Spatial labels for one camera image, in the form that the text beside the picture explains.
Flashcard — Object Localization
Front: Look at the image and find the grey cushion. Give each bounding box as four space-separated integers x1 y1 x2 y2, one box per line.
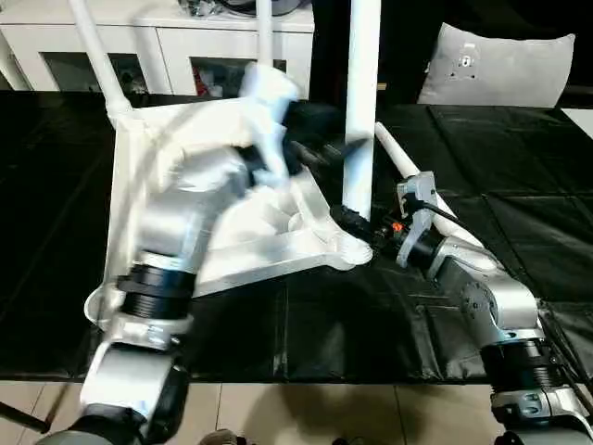
416 21 577 109

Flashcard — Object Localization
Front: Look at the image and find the black cabinet with gold label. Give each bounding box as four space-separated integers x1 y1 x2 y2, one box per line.
307 0 444 107

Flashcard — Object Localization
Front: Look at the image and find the grey helmet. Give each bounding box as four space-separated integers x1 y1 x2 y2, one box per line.
216 0 312 16

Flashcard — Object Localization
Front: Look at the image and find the black metal stand leg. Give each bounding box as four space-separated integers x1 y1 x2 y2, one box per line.
0 383 71 436

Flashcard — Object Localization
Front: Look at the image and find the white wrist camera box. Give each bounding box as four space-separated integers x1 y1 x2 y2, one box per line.
239 63 301 187
395 170 440 269

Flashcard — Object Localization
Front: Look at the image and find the white plastic table leg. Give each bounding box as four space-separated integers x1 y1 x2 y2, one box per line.
68 0 134 118
256 0 287 75
373 121 495 275
340 0 383 223

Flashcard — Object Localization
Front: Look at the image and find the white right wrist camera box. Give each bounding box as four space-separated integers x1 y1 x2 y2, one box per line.
395 170 440 269

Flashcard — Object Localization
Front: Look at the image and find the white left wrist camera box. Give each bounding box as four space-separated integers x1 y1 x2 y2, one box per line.
239 63 301 187

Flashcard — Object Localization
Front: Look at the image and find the white plastic table top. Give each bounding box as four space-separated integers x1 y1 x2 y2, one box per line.
82 99 374 333

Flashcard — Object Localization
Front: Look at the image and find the white sideboard with glass doors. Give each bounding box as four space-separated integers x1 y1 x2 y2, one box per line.
0 6 316 97

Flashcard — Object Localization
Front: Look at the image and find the black quilted mat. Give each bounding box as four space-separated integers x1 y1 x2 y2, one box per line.
0 89 593 385

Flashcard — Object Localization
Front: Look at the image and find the white flat panel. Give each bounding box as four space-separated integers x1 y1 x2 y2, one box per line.
560 107 593 141

